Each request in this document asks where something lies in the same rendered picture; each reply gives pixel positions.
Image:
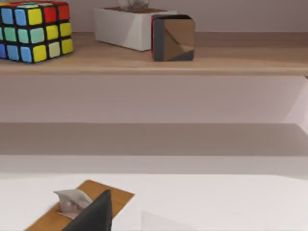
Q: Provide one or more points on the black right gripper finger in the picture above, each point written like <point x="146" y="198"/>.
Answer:
<point x="96" y="214"/>

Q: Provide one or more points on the white tissue box wooden lid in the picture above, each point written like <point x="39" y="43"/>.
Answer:
<point x="125" y="26"/>
<point x="60" y="211"/>

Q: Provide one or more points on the wooden shelf board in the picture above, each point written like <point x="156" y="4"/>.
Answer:
<point x="154" y="63"/>

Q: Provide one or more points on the brown and grey cube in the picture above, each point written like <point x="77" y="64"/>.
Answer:
<point x="174" y="38"/>

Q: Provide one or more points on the multicoloured puzzle cube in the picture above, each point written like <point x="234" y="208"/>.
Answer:
<point x="33" y="31"/>

